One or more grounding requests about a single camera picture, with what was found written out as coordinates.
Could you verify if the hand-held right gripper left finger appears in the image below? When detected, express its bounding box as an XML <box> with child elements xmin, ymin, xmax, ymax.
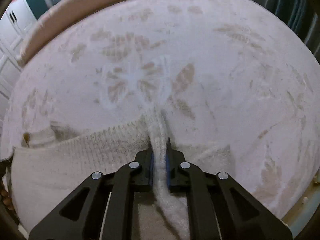
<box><xmin>29</xmin><ymin>144</ymin><xmax>154</xmax><ymax>240</ymax></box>

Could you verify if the floral pink blanket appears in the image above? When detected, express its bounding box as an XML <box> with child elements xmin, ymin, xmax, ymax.
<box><xmin>0</xmin><ymin>0</ymin><xmax>320</xmax><ymax>230</ymax></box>

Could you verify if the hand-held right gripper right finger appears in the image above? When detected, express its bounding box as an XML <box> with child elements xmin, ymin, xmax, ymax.
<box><xmin>165</xmin><ymin>137</ymin><xmax>293</xmax><ymax>240</ymax></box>

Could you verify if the cream sweater with black hearts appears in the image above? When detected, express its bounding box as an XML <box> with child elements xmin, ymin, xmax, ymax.
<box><xmin>10</xmin><ymin>107</ymin><xmax>232</xmax><ymax>240</ymax></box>

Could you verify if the striped grey curtain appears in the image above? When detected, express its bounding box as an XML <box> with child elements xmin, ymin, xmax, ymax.
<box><xmin>240</xmin><ymin>0</ymin><xmax>320</xmax><ymax>63</ymax></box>

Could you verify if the grey bed frame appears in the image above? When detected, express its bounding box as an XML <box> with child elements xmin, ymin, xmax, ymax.
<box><xmin>281</xmin><ymin>187</ymin><xmax>320</xmax><ymax>233</ymax></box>

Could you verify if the pink duvet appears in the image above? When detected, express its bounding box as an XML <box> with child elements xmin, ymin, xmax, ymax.
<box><xmin>16</xmin><ymin>0</ymin><xmax>242</xmax><ymax>67</ymax></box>

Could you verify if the white panelled wardrobe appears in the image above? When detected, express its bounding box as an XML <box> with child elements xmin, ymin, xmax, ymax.
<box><xmin>0</xmin><ymin>0</ymin><xmax>38</xmax><ymax>120</ymax></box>

